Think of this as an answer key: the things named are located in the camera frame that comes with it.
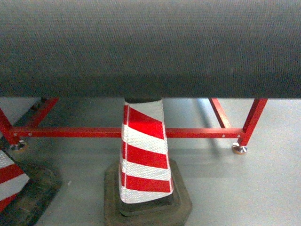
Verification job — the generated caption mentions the dark grey table mat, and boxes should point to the dark grey table mat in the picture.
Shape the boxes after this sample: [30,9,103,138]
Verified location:
[0,0,301,98]

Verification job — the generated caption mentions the red white traffic cone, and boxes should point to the red white traffic cone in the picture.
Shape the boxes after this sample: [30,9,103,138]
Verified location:
[104,97,192,226]

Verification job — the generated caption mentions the red metal table frame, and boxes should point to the red metal table frame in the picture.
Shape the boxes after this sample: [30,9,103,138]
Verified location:
[0,98,267,154]

